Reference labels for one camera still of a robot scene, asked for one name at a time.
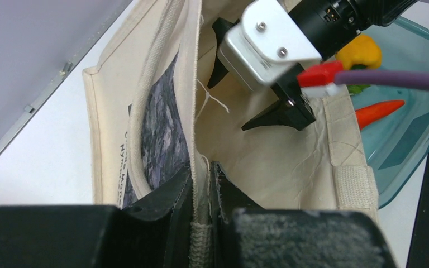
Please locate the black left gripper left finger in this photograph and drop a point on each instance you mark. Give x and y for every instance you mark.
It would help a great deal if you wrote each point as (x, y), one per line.
(152, 232)

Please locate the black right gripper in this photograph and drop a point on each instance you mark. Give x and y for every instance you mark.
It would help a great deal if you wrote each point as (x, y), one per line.
(299, 100)

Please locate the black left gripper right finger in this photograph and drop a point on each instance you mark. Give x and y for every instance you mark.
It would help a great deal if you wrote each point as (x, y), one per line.
(247, 235)

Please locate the canvas tote bag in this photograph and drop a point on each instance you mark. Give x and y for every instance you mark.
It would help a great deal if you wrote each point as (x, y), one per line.
(152, 116)

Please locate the orange carrot with greens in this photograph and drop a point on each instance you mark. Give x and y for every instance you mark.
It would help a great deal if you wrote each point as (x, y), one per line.
(370, 114)

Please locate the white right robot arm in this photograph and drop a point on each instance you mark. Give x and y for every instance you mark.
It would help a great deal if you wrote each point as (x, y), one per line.
(329, 25)

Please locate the yellow bell pepper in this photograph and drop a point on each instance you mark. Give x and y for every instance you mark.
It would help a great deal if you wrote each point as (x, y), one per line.
(362, 50)

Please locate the teal plastic tray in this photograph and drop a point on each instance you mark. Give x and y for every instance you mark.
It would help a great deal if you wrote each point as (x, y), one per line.
(395, 145)

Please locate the aluminium frame rail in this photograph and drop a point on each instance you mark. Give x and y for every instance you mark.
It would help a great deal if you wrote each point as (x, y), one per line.
(41, 42)

